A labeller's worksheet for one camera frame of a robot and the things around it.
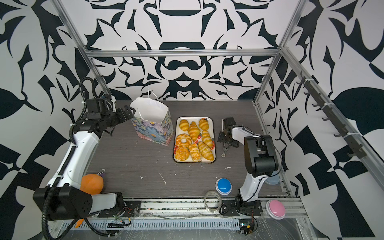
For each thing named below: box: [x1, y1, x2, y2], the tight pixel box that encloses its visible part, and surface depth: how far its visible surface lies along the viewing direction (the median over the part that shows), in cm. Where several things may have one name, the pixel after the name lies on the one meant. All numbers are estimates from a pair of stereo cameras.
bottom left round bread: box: [175, 146, 190, 161], surface depth 91 cm
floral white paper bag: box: [129, 88, 174, 147], surface depth 89 cm
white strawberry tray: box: [173, 116, 216, 164], surface depth 98 cm
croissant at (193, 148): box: [188, 143, 202, 162], surface depth 91 cm
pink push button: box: [265, 199, 286, 220], surface depth 74 cm
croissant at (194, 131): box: [188, 121, 201, 142], surface depth 101 cm
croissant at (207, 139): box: [202, 130, 213, 149], surface depth 98 cm
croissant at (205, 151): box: [198, 141, 214, 161], surface depth 91 cm
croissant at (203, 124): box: [198, 118, 209, 131], surface depth 104 cm
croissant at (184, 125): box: [179, 119, 190, 132], surface depth 104 cm
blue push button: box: [215, 177, 233, 196], surface depth 81 cm
